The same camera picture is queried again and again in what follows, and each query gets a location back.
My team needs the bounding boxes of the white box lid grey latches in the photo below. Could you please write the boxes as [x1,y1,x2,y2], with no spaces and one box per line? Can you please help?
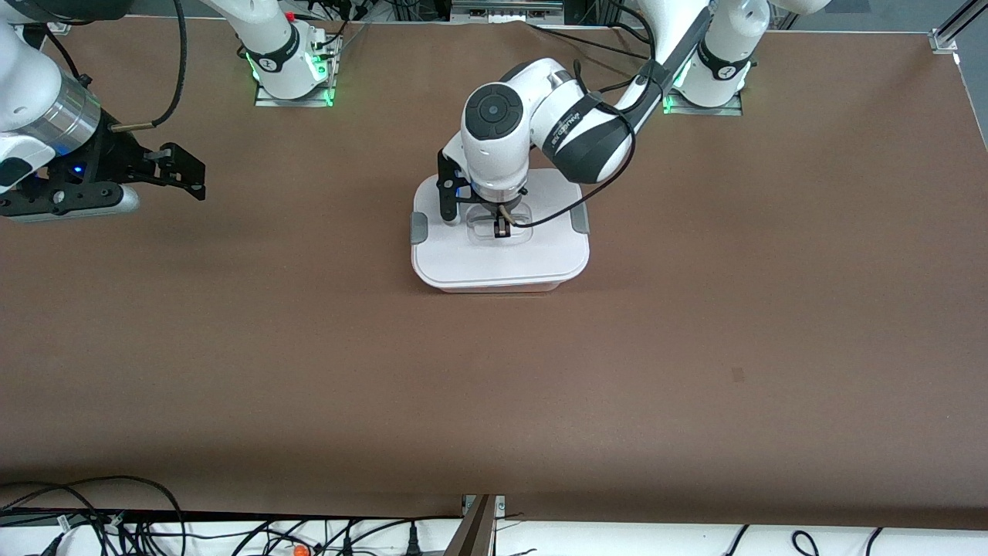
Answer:
[410,168,591,290]

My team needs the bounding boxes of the brown table cover sheet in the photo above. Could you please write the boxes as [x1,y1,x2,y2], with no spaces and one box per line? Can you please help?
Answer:
[0,19,988,531]

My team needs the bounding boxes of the aluminium corner profile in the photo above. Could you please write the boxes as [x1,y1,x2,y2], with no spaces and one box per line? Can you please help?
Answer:
[930,0,988,55]

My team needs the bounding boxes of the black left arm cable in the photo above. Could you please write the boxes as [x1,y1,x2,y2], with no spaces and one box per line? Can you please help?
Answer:
[506,0,657,229]

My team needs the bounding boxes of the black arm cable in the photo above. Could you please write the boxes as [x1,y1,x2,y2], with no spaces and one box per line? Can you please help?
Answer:
[108,0,188,132]
[506,0,657,229]

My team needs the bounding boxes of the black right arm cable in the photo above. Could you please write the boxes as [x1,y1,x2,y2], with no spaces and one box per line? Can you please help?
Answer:
[108,0,188,132]

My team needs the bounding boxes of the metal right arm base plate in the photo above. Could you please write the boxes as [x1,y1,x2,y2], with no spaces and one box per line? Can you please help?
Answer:
[255,31,338,108]

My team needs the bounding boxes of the aluminium frame rail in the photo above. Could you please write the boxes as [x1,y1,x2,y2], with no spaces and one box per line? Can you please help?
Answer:
[452,0,564,24]

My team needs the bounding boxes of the thin black base cable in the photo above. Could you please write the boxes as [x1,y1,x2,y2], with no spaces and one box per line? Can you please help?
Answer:
[313,19,370,59]

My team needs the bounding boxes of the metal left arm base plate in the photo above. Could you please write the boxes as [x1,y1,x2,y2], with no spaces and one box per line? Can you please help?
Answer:
[660,46,744,117]

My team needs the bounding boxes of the dark support beam with bracket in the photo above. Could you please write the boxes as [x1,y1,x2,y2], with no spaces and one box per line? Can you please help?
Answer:
[444,494,506,556]

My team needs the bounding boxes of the large looped black cable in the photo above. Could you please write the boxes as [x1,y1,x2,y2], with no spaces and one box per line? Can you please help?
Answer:
[0,476,188,556]

